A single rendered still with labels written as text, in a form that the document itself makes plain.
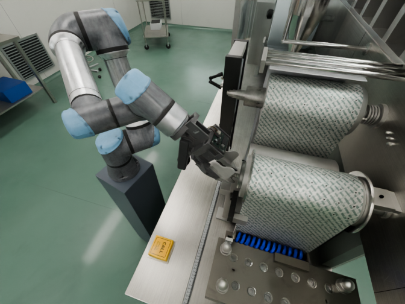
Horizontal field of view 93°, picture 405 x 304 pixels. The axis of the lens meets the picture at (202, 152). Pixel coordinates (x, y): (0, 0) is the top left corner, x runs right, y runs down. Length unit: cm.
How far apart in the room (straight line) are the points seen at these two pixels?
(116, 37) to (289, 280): 94
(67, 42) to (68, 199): 174
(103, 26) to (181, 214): 74
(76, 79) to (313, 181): 62
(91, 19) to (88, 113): 39
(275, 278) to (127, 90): 62
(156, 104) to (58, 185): 211
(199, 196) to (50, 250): 151
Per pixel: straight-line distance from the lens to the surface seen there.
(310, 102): 60
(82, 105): 54
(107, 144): 85
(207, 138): 44
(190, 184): 92
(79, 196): 225
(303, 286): 71
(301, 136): 66
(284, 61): 60
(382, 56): 86
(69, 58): 69
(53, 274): 203
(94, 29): 82
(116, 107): 52
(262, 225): 62
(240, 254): 67
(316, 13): 100
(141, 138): 87
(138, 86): 42
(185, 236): 81
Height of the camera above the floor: 167
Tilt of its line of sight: 48 degrees down
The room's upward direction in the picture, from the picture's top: straight up
